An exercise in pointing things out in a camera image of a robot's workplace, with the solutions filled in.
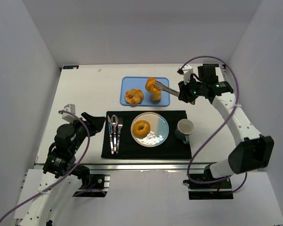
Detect teal mug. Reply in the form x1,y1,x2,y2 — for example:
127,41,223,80
175,119,194,145

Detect table knife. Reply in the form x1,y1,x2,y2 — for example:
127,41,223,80
107,115,114,154

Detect bread slice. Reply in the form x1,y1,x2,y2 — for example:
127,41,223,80
151,92,161,102

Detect fork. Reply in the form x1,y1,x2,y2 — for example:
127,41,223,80
116,117,123,154

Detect black placemat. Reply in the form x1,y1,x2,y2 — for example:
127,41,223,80
101,110,191,160

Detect two-tone round plate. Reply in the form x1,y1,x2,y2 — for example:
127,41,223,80
130,112,169,147

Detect spoon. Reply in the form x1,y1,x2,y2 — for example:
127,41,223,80
111,114,118,153

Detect metal tongs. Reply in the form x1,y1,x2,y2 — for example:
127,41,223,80
154,81,180,97

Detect purple cable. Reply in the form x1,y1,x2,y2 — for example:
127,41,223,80
178,55,248,194
0,109,107,226

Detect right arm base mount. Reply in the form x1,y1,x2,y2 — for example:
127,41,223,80
183,165,233,200

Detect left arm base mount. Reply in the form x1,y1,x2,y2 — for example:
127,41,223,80
74,173,110,198

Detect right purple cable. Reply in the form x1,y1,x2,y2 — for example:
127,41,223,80
178,55,248,194

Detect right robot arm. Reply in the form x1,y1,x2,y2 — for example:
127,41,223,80
178,65,274,183

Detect croissant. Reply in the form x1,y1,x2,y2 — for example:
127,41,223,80
125,89,143,105
145,78,161,94

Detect blue tray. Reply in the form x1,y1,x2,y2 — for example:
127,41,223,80
120,76,170,107

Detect bagel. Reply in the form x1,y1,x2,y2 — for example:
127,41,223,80
133,120,150,137

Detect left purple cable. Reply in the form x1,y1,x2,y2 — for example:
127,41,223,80
0,109,107,226

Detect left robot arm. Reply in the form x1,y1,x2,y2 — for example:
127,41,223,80
19,110,106,226

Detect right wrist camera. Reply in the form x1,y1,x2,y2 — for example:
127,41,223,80
177,65,194,85

